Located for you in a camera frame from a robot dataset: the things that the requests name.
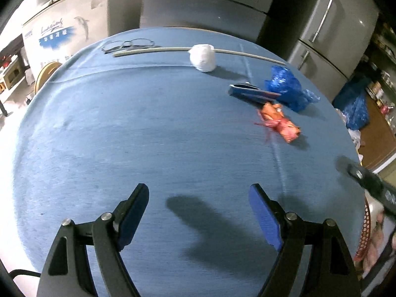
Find red mesh waste basket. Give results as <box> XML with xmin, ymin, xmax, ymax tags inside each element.
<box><xmin>354</xmin><ymin>199</ymin><xmax>371</xmax><ymax>262</ymax></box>

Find large blue bag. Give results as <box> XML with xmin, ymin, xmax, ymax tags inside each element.
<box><xmin>332</xmin><ymin>76</ymin><xmax>370</xmax><ymax>130</ymax></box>

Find orange crumpled wrapper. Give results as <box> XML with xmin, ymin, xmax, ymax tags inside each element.
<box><xmin>256</xmin><ymin>102</ymin><xmax>301</xmax><ymax>144</ymax></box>

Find blue crumpled plastic bag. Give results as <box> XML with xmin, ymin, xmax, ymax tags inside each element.
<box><xmin>264</xmin><ymin>66</ymin><xmax>320</xmax><ymax>112</ymax></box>

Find small blue flat box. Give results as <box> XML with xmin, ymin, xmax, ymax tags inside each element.
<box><xmin>228</xmin><ymin>82</ymin><xmax>281</xmax><ymax>105</ymax></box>

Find silver two-door refrigerator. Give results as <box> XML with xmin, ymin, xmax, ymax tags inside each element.
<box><xmin>288</xmin><ymin>0</ymin><xmax>379</xmax><ymax>101</ymax></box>

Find blue tablecloth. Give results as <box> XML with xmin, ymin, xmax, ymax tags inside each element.
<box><xmin>12</xmin><ymin>27</ymin><xmax>365</xmax><ymax>296</ymax></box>

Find white crumpled tissue ball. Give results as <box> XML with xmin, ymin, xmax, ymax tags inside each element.
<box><xmin>188</xmin><ymin>44</ymin><xmax>217</xmax><ymax>73</ymax></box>

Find long white stick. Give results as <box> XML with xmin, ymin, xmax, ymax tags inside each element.
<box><xmin>112</xmin><ymin>47</ymin><xmax>286</xmax><ymax>66</ymax></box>

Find grey multi-drawer refrigerator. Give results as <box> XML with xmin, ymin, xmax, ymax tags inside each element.
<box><xmin>140</xmin><ymin>0</ymin><xmax>272</xmax><ymax>42</ymax></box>

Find eyeglasses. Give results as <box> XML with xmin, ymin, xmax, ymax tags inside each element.
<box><xmin>101</xmin><ymin>38</ymin><xmax>158</xmax><ymax>54</ymax></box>

